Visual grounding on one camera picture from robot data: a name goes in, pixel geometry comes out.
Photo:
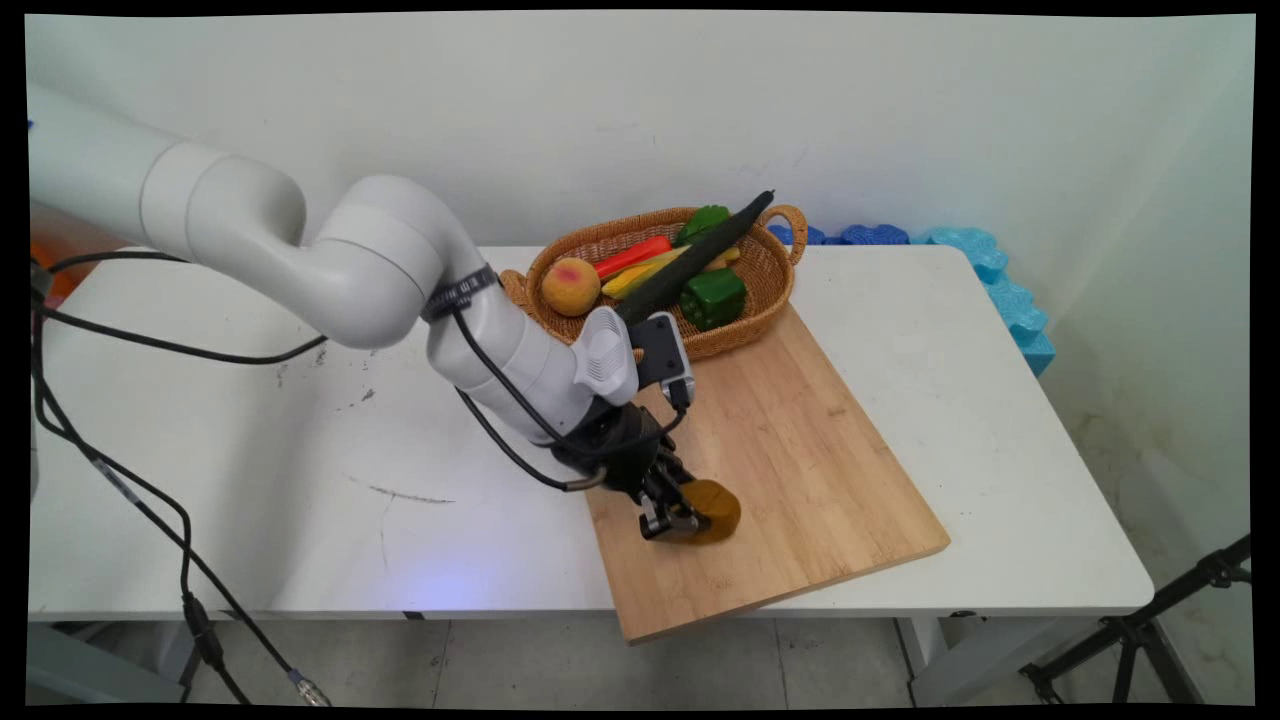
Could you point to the red toy pepper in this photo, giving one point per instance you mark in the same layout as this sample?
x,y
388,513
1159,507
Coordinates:
x,y
630,255

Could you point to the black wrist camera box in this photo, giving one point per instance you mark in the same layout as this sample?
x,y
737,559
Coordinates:
x,y
662,352

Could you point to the light cyan foam strip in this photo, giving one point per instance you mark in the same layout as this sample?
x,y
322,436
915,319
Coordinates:
x,y
1010,295

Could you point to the dark green toy cucumber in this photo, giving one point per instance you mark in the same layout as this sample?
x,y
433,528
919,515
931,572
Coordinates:
x,y
700,255

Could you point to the green toy bell pepper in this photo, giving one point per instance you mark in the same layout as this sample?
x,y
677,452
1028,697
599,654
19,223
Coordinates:
x,y
714,298

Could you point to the grey table frame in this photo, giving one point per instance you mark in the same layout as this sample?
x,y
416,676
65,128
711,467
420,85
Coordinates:
x,y
90,670

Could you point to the toy peach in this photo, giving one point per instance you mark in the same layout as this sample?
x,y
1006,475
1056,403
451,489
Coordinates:
x,y
570,287

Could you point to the dark blue foam piece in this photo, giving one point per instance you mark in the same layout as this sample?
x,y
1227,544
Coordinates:
x,y
875,234
800,236

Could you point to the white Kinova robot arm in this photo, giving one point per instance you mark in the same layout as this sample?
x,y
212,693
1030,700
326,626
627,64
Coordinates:
x,y
380,260

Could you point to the wooden cutting board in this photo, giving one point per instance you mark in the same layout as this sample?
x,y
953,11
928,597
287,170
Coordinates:
x,y
800,450

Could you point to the brown toy potato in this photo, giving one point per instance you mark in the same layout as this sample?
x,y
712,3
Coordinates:
x,y
718,510

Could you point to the grey table leg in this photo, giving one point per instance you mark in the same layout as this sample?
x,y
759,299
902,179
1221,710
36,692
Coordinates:
x,y
935,660

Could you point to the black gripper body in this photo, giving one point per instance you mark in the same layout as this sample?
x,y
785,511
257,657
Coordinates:
x,y
620,450

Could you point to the black tripod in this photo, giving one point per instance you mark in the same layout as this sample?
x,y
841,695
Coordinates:
x,y
1130,635

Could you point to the light green toy vegetable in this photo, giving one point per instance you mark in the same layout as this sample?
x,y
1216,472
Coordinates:
x,y
702,222

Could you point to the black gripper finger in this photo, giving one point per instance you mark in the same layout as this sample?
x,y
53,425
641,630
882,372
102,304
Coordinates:
x,y
678,475
668,518

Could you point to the orange object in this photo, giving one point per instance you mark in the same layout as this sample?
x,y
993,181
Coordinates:
x,y
60,255

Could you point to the woven wicker basket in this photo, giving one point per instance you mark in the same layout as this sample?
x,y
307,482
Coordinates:
x,y
760,280

